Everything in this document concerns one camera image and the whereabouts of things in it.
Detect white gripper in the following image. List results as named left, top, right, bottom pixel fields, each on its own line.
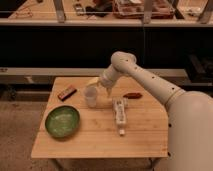
left=87, top=66, right=119, bottom=97

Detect green ceramic bowl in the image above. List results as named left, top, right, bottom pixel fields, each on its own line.
left=45, top=105, right=80, bottom=138

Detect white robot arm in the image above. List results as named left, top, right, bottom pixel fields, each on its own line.
left=89, top=51, right=213, bottom=171

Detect brown chocolate bar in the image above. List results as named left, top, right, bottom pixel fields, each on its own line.
left=58, top=86, right=77, bottom=101

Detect red-brown sausage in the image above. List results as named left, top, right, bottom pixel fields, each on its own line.
left=123, top=93, right=142, bottom=99

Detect wooden table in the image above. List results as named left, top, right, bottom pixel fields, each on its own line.
left=31, top=77, right=168, bottom=159

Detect tray of items on shelf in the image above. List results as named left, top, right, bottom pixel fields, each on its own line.
left=112, top=0, right=175, bottom=19

